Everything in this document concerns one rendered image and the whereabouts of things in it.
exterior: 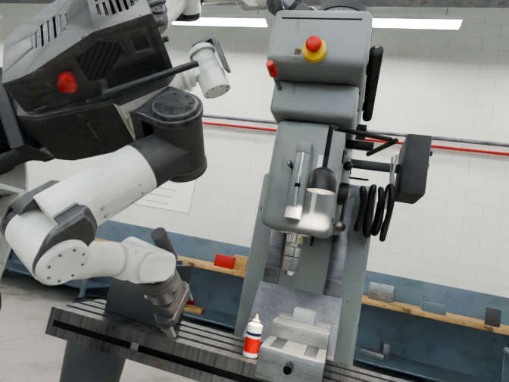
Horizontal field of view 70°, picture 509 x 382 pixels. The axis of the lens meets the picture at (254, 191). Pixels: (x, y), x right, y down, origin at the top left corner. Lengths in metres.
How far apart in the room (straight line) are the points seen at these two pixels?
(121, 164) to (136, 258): 0.21
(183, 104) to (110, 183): 0.18
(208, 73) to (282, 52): 0.25
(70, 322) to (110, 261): 0.56
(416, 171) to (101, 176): 1.02
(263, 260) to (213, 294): 4.17
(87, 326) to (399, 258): 4.55
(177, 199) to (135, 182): 5.33
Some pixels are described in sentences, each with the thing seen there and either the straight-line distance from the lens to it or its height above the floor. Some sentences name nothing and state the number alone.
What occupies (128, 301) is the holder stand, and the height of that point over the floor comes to 1.01.
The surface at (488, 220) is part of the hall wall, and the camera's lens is 5.61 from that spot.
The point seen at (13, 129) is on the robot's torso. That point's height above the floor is 1.39.
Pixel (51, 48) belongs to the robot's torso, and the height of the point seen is 1.52.
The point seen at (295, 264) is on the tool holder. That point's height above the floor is 1.22.
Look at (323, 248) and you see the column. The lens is 1.46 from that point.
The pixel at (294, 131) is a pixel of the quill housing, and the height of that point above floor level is 1.59.
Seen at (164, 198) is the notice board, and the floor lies 1.70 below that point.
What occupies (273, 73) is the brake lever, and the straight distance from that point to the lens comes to 0.99.
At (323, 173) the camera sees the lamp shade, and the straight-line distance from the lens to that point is 0.90.
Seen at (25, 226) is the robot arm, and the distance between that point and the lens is 0.64.
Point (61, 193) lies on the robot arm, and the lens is 0.61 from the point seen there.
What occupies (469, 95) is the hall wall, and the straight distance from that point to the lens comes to 6.01.
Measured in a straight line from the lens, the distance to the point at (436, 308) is 4.76.
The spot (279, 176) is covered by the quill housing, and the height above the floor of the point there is 1.45.
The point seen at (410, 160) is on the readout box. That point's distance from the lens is 1.34.
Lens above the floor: 1.25
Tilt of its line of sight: 8 degrees up
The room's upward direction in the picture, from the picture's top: 11 degrees clockwise
